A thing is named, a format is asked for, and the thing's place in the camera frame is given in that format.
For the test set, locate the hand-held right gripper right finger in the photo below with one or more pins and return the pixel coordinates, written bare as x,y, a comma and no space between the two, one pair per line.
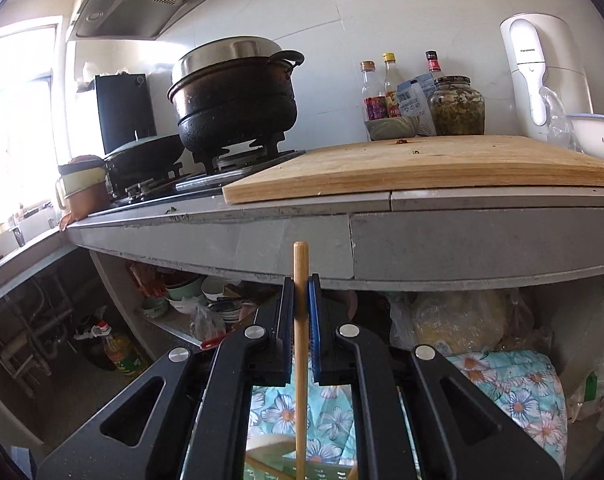
316,340

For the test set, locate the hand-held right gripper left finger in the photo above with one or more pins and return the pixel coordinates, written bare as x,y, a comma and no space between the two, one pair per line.
284,340

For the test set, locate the single bamboo chopstick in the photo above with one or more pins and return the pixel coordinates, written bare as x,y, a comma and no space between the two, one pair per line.
301,270

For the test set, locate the set of bamboo chopsticks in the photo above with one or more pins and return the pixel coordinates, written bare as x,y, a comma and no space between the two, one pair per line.
277,466

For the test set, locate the stack of white plates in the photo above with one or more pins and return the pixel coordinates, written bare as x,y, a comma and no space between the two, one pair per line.
227,312

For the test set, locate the clear bag of goods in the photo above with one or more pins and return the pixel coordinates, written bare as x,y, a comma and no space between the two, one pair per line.
207,325

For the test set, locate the white bowl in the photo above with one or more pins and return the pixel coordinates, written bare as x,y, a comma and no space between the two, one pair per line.
212,290

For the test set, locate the stack of mixed bowls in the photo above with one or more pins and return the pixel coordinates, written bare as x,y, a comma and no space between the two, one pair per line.
182,292

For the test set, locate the small green bowl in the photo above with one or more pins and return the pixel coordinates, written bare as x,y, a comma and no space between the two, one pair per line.
154,307

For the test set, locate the yellowish filled plastic bag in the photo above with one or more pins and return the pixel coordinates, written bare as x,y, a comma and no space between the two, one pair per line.
456,320

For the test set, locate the red packaging bag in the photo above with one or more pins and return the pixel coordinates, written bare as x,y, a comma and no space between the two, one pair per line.
152,280

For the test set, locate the grey concrete kitchen counter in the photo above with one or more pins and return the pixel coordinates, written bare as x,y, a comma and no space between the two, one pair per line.
431,245

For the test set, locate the cooking oil bottle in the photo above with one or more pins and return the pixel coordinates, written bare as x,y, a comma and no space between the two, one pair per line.
122,355

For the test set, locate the gas stove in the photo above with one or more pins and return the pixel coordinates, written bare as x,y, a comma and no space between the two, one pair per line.
202,182

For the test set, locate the dark plastic jug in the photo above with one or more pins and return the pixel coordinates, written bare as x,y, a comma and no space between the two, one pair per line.
94,352

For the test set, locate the floral teal blanket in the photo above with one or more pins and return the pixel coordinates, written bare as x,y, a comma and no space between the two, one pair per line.
506,385

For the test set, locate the wooden cutting board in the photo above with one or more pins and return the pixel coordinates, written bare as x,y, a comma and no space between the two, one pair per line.
406,165

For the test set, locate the green ceramic bowl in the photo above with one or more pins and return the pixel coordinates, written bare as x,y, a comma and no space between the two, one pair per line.
391,129

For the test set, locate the black wok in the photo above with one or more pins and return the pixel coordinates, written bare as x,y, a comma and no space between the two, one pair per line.
147,155

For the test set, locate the large black cooking pot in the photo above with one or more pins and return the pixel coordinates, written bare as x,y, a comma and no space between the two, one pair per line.
237,110

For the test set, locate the red label sauce bottle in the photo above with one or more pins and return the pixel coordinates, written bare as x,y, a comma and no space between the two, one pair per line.
374,105

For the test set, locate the grey drain pipes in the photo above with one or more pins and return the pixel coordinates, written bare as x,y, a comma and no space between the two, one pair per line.
32,340

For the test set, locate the cream enamel pot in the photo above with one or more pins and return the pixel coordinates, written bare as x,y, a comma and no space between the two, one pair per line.
84,180

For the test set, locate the blue white carton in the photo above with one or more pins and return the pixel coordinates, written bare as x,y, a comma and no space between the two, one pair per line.
414,100

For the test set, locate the yellow cap sauce bottle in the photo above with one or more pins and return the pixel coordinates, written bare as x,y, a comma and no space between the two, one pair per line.
391,80

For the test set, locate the glass jar of pickles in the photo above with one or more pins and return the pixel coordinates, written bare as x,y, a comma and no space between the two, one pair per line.
456,107

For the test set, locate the black box appliance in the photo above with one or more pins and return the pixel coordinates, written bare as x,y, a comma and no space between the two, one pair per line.
124,115

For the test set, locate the heap of clear plastic bags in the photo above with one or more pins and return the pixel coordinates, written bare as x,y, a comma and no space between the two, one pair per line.
601,375

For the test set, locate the red cap dark bottle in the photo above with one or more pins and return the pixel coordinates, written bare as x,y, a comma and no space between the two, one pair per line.
432,62

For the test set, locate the clear plastic bag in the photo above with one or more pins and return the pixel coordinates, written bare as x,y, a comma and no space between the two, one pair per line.
556,120

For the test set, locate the white electric kettle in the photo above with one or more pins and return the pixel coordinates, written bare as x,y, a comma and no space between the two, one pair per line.
531,75

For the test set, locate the window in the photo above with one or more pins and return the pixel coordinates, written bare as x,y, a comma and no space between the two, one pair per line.
17,125

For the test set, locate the white floral basin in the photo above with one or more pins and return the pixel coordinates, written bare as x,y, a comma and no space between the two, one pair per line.
599,137

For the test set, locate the steel range hood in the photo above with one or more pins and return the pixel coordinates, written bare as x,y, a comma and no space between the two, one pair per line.
132,5

